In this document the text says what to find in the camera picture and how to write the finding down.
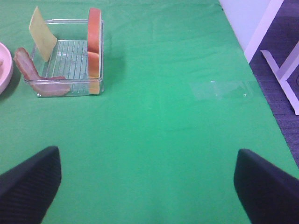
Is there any right toast bread slice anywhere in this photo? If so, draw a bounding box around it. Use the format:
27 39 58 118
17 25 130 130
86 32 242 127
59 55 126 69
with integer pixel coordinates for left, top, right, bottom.
87 8 102 95

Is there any yellow cheese slice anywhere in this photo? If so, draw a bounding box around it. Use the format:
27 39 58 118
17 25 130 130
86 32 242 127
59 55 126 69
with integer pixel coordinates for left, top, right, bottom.
28 6 57 62

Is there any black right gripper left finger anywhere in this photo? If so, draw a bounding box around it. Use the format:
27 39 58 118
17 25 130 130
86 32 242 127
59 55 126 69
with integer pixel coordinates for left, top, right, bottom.
0 146 62 224

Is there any right clear plastic tray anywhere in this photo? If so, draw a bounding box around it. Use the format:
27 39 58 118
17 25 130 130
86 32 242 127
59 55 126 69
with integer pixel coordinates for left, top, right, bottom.
29 19 103 97

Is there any green tablecloth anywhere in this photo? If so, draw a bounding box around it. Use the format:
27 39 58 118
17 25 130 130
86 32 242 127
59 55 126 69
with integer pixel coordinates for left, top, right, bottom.
0 0 299 224

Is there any pink round plate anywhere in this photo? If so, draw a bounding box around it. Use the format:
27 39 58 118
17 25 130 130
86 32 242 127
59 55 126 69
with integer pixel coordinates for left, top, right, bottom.
0 43 13 94

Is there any white table frame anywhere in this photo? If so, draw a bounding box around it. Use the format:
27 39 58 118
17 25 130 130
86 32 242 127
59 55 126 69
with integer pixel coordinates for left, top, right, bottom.
250 0 299 116

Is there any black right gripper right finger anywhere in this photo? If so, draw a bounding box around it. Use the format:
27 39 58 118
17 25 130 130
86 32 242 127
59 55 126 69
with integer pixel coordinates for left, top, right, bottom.
234 149 299 224

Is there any bacon strip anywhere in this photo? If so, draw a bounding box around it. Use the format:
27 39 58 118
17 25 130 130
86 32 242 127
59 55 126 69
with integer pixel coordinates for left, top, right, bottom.
14 47 70 97

